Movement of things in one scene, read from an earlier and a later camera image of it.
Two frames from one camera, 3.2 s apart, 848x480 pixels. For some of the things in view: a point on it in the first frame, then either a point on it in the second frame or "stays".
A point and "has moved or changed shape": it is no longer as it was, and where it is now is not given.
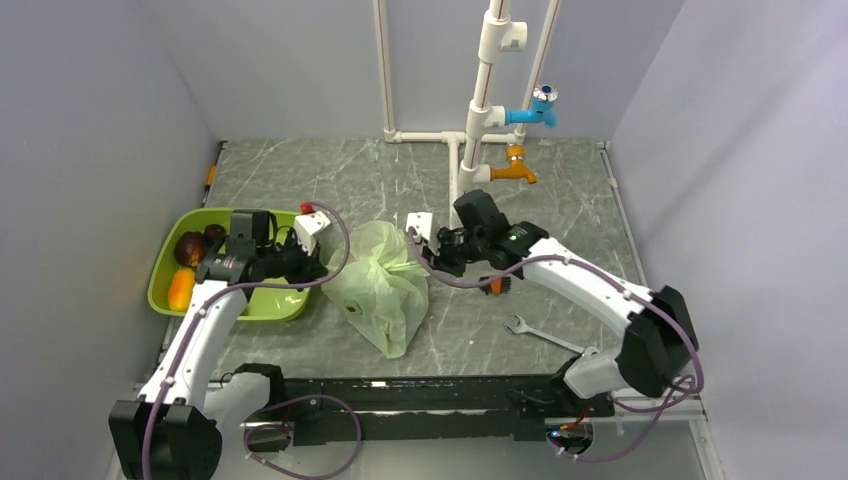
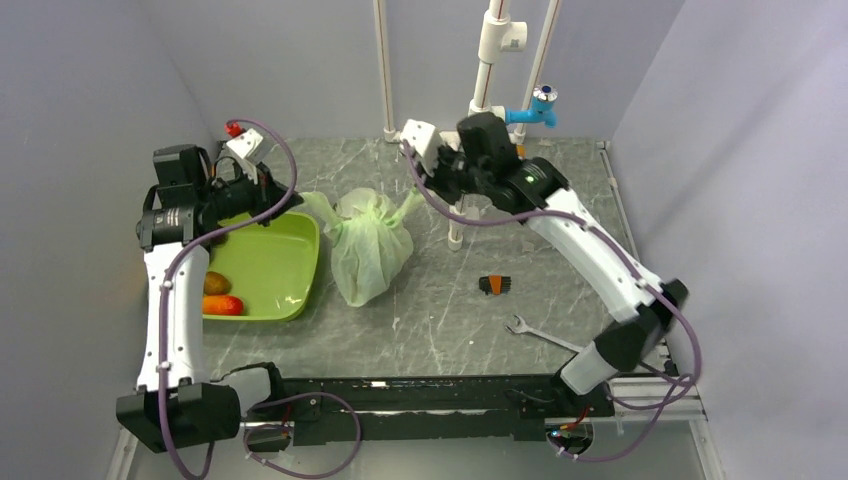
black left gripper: (308, 269) -> (265, 191)
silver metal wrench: (520, 327) stays
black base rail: (435, 408) stays
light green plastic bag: (378, 284) has moved or changed shape
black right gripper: (442, 261) -> (436, 183)
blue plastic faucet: (541, 111) stays
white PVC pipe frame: (498, 33) stays
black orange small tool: (501, 286) stays
